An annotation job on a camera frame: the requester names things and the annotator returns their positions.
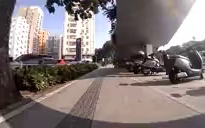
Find distant dark trees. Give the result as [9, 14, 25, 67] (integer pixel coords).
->
[94, 40, 117, 65]

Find dark upright signboard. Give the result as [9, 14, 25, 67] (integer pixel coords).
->
[75, 37, 83, 62]

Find dark scooter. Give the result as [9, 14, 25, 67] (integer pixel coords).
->
[124, 50, 147, 75]

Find dark tactile paving strip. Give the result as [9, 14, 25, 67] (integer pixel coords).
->
[54, 77, 105, 128]

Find white balconied building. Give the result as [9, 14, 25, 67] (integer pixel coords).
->
[62, 11, 96, 62]

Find grey paved pavement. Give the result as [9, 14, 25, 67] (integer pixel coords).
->
[0, 66, 205, 128]

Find white scooter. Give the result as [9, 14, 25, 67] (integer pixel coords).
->
[140, 54, 167, 76]

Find grey building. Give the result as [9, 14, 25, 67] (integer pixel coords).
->
[46, 34, 63, 60]

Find low green hedge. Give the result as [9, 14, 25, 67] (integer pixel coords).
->
[13, 62, 100, 93]

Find concrete flyover pillar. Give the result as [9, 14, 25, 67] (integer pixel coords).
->
[114, 0, 196, 68]

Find orange building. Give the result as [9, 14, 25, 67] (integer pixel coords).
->
[39, 29, 50, 56]

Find beige high-rise building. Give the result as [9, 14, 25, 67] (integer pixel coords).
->
[18, 6, 45, 56]

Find silver scooter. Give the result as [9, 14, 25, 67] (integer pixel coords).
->
[162, 49, 205, 85]

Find white high-rise building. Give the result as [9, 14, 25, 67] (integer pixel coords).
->
[8, 16, 31, 60]

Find pale kerb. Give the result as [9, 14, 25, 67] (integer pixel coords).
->
[0, 79, 79, 126]

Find row of trees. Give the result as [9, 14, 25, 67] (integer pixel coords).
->
[165, 35, 205, 56]

